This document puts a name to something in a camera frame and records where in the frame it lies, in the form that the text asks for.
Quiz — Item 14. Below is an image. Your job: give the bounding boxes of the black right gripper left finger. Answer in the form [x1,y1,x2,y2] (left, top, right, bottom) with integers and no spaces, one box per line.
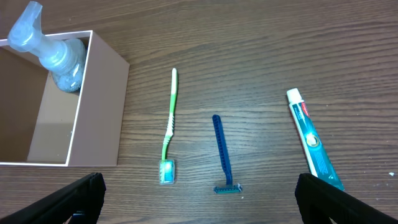
[1,173,106,224]

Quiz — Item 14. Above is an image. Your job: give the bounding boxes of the teal toothpaste tube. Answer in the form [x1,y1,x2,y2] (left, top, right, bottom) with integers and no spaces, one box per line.
[287,88,345,190]

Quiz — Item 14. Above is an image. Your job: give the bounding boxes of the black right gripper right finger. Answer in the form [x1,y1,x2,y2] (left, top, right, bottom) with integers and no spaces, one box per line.
[295,173,397,224]

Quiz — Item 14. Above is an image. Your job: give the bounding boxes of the clear foam soap pump bottle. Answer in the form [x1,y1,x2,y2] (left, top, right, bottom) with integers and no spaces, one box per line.
[7,1,87,93]

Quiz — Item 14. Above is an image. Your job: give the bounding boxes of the pink open cardboard box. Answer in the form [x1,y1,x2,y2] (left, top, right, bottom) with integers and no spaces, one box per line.
[1,30,129,167]

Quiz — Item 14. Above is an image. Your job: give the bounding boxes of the blue disposable razor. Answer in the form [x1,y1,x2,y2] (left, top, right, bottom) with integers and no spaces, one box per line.
[212,114,243,194]

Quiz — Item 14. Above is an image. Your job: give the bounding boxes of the green white toothbrush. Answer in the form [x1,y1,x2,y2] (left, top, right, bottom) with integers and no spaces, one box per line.
[159,68,178,185]

